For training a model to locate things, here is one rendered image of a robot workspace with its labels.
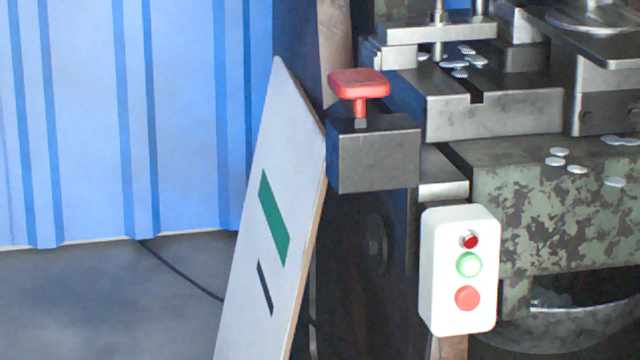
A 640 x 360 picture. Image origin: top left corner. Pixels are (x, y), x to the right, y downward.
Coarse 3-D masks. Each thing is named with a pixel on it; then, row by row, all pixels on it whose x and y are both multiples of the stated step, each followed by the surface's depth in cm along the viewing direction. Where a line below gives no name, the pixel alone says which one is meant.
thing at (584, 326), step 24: (552, 288) 197; (576, 288) 196; (600, 288) 194; (624, 288) 190; (552, 312) 170; (576, 312) 170; (600, 312) 171; (624, 312) 174; (480, 336) 180; (504, 336) 174; (528, 336) 173; (552, 336) 172; (576, 336) 173; (600, 336) 175
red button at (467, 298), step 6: (462, 288) 142; (468, 288) 142; (474, 288) 142; (456, 294) 142; (462, 294) 142; (468, 294) 142; (474, 294) 142; (456, 300) 142; (462, 300) 142; (468, 300) 142; (474, 300) 142; (462, 306) 142; (468, 306) 142; (474, 306) 142
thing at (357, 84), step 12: (336, 72) 145; (348, 72) 145; (360, 72) 145; (372, 72) 145; (336, 84) 142; (348, 84) 141; (360, 84) 141; (372, 84) 141; (384, 84) 142; (348, 96) 141; (360, 96) 141; (372, 96) 141; (384, 96) 142; (360, 108) 144
